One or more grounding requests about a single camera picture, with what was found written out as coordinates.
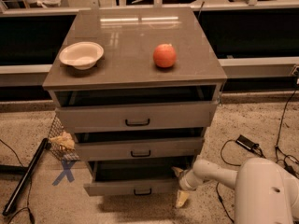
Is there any black cable left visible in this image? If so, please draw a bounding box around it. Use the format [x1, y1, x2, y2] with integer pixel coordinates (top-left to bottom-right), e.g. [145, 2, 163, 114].
[0, 139, 36, 224]

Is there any crumpled paper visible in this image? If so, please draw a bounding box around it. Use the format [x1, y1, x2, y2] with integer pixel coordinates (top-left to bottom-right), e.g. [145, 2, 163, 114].
[50, 132, 75, 150]

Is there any grey bottom drawer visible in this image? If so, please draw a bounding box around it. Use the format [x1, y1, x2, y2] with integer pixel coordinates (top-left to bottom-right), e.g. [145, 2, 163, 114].
[84, 156, 193, 196]

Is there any white bowl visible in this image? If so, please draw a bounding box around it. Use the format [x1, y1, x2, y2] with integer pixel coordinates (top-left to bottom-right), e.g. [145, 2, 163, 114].
[59, 42, 104, 70]

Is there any wire mesh basket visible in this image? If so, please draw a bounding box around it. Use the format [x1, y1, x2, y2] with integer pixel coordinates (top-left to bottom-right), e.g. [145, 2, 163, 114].
[48, 117, 79, 161]

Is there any grey drawer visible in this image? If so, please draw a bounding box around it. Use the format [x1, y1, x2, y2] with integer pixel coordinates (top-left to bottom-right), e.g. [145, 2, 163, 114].
[84, 156, 193, 196]
[75, 137, 204, 161]
[56, 102, 217, 133]

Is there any grey middle drawer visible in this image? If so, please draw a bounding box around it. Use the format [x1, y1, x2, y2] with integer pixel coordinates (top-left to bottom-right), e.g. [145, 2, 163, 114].
[75, 137, 204, 161]

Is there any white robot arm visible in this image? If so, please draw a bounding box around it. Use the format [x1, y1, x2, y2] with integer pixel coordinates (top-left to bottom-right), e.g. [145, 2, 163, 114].
[173, 158, 299, 224]

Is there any black floor bar left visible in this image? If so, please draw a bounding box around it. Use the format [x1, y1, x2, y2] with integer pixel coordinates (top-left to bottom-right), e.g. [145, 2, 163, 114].
[1, 138, 50, 217]

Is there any red apple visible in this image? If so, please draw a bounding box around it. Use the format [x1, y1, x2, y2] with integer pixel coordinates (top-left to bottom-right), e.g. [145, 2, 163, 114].
[152, 44, 177, 68]

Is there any grey drawer cabinet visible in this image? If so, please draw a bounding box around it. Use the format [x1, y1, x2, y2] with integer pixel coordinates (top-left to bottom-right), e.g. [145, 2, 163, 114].
[42, 7, 228, 185]

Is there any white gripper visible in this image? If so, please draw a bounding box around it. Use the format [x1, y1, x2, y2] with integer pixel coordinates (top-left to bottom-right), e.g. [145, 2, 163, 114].
[172, 167, 199, 208]

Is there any blue tape cross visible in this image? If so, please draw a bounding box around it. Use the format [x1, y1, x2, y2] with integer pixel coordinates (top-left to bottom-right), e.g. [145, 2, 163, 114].
[52, 160, 76, 186]

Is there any black power adapter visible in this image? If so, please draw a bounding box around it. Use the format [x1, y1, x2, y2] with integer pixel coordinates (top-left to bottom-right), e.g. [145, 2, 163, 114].
[236, 135, 259, 152]

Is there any grey top drawer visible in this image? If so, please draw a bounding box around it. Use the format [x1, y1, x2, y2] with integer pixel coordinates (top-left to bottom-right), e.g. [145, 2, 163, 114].
[56, 102, 217, 133]

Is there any black floor cable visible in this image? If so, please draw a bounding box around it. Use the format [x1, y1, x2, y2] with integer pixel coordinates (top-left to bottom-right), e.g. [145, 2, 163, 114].
[215, 139, 265, 224]

